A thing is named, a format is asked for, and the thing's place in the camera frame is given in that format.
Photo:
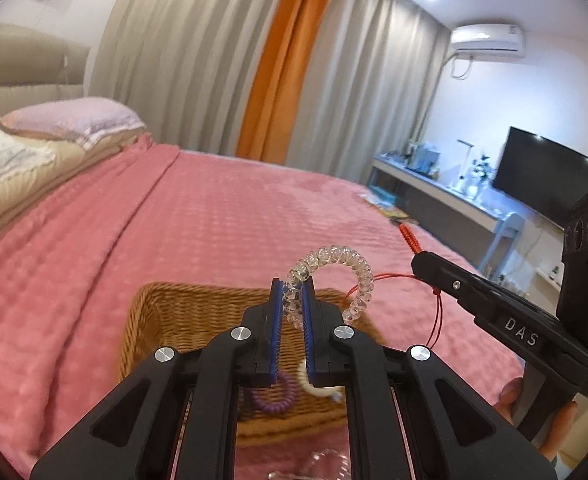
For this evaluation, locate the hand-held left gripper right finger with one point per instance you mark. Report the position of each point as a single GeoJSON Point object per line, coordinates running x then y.
{"type": "Point", "coordinates": [308, 325]}

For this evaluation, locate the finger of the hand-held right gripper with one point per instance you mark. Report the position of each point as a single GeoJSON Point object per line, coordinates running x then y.
{"type": "Point", "coordinates": [454, 285]}

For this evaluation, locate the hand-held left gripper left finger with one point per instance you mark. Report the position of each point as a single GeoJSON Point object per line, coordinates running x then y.
{"type": "Point", "coordinates": [274, 320]}

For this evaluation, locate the woven wicker basket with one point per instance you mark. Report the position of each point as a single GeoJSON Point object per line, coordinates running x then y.
{"type": "Point", "coordinates": [183, 310]}

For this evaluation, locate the person's right hand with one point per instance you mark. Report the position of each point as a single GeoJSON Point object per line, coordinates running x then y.
{"type": "Point", "coordinates": [509, 402]}

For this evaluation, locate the light blue chair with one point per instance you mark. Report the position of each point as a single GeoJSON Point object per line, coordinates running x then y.
{"type": "Point", "coordinates": [504, 240]}

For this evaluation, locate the grey desk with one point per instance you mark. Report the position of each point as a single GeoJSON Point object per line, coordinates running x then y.
{"type": "Point", "coordinates": [439, 200]}

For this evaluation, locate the yellow and dark packet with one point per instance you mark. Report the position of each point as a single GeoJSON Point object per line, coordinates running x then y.
{"type": "Point", "coordinates": [394, 214]}

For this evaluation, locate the black television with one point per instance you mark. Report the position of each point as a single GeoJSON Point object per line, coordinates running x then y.
{"type": "Point", "coordinates": [544, 177]}

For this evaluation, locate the teal packet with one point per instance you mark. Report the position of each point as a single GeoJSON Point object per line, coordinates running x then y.
{"type": "Point", "coordinates": [379, 196]}

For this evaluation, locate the small potted plant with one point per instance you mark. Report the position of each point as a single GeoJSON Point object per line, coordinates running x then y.
{"type": "Point", "coordinates": [481, 165]}

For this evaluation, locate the pink quilted blanket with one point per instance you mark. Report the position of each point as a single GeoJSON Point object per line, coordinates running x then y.
{"type": "Point", "coordinates": [198, 220]}

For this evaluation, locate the boxes on desk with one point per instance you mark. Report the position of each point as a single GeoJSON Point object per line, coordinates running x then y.
{"type": "Point", "coordinates": [421, 157]}

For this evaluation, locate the white desk lamp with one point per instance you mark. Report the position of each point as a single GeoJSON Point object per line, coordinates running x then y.
{"type": "Point", "coordinates": [466, 145]}

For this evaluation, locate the grey curtain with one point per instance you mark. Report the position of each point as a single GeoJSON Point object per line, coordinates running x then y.
{"type": "Point", "coordinates": [183, 55]}
{"type": "Point", "coordinates": [369, 80]}

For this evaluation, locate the orange curtain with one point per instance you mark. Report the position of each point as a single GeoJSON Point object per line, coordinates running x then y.
{"type": "Point", "coordinates": [286, 75]}

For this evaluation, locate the white air conditioner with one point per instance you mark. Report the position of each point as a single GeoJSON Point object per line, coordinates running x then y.
{"type": "Point", "coordinates": [486, 37]}

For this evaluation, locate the beige duvet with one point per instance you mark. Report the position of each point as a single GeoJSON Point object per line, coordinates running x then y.
{"type": "Point", "coordinates": [73, 160]}

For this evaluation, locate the pink pillow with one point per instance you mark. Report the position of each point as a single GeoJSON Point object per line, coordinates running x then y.
{"type": "Point", "coordinates": [68, 117]}

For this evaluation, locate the white floral pillow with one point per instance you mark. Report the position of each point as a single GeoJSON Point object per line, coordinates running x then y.
{"type": "Point", "coordinates": [3, 152]}

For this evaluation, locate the beige padded headboard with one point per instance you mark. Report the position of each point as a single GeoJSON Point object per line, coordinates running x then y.
{"type": "Point", "coordinates": [28, 65]}

